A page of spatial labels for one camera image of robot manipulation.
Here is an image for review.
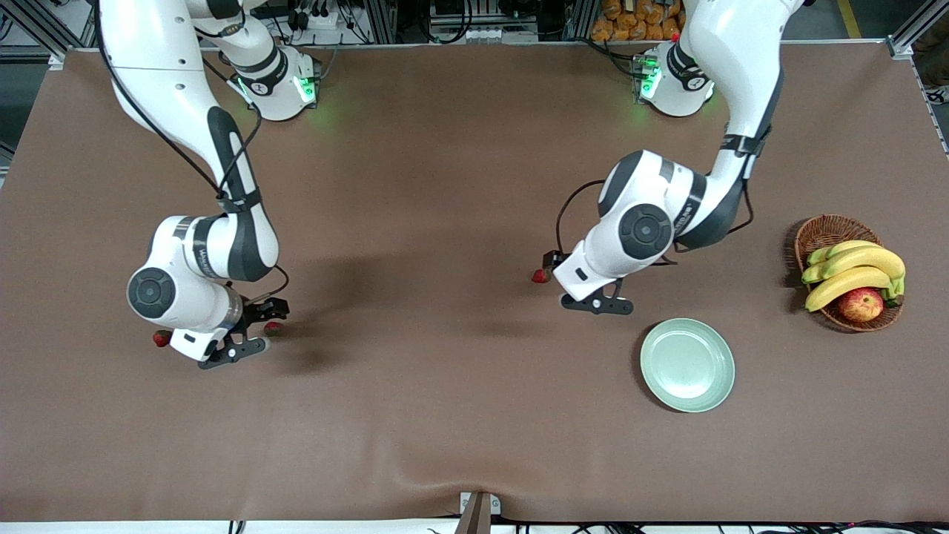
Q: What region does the pale green round plate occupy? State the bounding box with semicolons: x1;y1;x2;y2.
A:
640;318;735;413

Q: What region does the brown table cloth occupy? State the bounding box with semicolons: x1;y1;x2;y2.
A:
0;41;949;524

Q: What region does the white socket strip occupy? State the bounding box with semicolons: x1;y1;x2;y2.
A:
460;26;538;44

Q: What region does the pile of orange bread rolls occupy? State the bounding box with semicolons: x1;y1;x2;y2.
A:
591;0;687;42

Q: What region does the grey metal table clamp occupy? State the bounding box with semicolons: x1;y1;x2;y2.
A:
458;491;502;534

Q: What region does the brown wicker basket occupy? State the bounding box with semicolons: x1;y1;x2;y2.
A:
795;215;904;332

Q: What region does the greenish yellow banana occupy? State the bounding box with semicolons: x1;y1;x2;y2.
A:
807;240;881;268

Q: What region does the white power strip with plugs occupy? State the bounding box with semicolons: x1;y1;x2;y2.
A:
293;2;349;30

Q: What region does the red yellow apple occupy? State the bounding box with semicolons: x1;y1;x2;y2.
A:
838;288;884;323

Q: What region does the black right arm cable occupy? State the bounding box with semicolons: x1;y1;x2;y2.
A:
95;0;290;303

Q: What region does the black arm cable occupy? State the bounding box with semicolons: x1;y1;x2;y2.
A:
95;0;290;303
555;178;755;266

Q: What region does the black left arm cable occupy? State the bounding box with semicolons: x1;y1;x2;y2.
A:
555;178;755;266

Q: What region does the aluminium frame post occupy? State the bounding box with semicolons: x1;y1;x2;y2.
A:
367;0;399;44
563;0;594;42

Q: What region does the aluminium frame profile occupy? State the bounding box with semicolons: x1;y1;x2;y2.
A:
0;0;69;56
886;11;949;60

